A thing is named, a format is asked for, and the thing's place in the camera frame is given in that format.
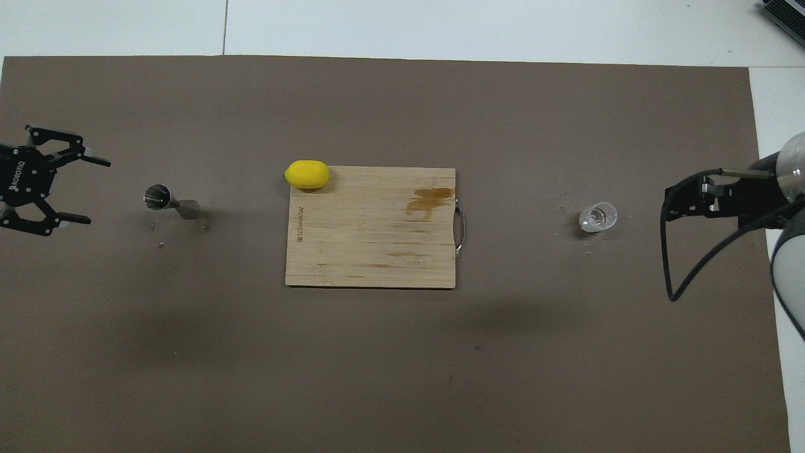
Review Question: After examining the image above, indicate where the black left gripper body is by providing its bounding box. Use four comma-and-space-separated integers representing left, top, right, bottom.
0, 143, 58, 208

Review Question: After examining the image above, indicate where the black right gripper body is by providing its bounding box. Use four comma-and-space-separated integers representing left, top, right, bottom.
730, 165, 788, 228

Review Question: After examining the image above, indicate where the clear glass cup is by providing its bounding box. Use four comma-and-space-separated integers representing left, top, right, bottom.
579, 201, 618, 234

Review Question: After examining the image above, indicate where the steel jigger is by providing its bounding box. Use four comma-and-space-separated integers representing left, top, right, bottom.
143, 184, 202, 220

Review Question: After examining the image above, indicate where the grey ribbed device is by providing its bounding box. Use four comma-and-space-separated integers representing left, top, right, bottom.
758, 0, 805, 48

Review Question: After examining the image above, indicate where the yellow lemon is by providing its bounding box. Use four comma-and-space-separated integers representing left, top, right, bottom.
284, 160, 331, 191

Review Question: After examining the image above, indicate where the wooden cutting board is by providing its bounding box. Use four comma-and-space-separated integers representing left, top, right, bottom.
285, 166, 466, 289

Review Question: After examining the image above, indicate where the brown table mat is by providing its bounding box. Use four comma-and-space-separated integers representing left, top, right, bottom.
0, 55, 792, 453

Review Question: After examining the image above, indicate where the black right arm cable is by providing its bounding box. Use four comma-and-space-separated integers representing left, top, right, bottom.
660, 167, 805, 303

